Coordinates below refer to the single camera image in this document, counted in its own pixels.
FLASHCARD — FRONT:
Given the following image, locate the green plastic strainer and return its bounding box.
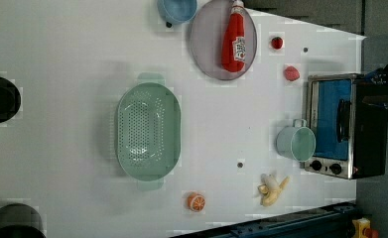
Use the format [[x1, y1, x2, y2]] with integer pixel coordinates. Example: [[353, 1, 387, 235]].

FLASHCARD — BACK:
[[115, 72, 182, 191]]

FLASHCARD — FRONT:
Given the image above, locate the grey round plate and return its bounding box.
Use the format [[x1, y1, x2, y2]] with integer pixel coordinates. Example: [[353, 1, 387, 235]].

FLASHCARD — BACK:
[[190, 0, 257, 80]]

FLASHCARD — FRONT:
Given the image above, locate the orange half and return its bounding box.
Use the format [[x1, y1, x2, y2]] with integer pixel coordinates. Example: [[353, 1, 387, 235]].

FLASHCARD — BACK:
[[187, 192, 206, 212]]

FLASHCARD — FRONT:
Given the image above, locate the red ketchup bottle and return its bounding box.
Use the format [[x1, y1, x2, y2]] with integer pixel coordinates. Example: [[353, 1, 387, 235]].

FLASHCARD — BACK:
[[221, 0, 246, 72]]

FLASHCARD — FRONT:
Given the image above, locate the peeled banana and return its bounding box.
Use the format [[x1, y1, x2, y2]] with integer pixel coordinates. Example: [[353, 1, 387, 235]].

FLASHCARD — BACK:
[[258, 174, 290, 206]]

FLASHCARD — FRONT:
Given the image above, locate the mint green mug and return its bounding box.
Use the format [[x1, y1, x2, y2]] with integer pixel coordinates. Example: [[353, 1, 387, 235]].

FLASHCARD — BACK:
[[276, 119, 316, 162]]

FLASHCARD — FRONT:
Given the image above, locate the pink strawberry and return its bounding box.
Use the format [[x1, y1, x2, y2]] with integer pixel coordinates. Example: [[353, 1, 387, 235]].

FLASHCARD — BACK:
[[284, 66, 300, 81]]

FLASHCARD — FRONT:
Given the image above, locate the blue bowl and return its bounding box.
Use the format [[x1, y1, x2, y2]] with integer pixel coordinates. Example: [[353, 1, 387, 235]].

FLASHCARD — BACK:
[[157, 0, 197, 25]]

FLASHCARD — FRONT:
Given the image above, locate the red strawberry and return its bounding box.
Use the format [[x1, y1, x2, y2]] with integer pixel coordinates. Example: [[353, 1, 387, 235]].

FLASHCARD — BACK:
[[271, 37, 284, 50]]

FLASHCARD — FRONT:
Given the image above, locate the toaster oven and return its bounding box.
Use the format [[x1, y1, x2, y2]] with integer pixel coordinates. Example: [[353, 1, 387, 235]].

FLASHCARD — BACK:
[[304, 73, 388, 179]]

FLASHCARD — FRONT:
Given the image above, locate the yellow red clamp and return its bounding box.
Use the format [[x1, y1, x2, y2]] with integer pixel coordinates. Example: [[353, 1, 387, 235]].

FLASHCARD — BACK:
[[352, 218, 379, 238]]

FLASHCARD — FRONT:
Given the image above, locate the black round base lower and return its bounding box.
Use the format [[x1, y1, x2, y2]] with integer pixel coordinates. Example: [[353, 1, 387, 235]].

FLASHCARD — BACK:
[[0, 203, 47, 238]]

